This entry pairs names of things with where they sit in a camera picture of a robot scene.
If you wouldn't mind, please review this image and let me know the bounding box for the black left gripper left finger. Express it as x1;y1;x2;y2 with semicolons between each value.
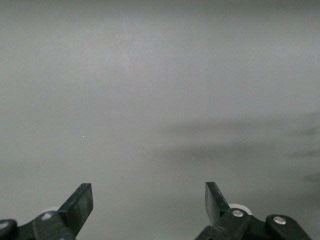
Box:
0;182;94;240

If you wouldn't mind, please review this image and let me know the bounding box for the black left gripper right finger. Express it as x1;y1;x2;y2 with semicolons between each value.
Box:
194;181;313;240

